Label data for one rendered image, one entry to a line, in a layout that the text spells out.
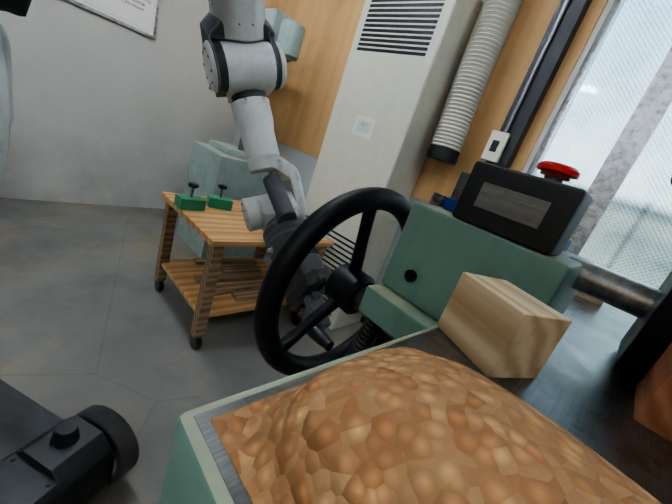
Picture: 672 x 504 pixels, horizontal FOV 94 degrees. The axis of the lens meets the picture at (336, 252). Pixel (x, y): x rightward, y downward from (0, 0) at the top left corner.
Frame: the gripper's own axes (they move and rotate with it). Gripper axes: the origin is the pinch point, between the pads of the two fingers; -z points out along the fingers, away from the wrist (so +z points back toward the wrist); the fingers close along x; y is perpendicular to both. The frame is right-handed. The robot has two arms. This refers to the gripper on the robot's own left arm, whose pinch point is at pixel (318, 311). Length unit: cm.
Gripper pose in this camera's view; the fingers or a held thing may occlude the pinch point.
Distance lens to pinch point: 55.8
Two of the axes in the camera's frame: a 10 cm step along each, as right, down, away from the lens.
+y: 7.9, -0.9, 6.0
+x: 4.6, -5.5, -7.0
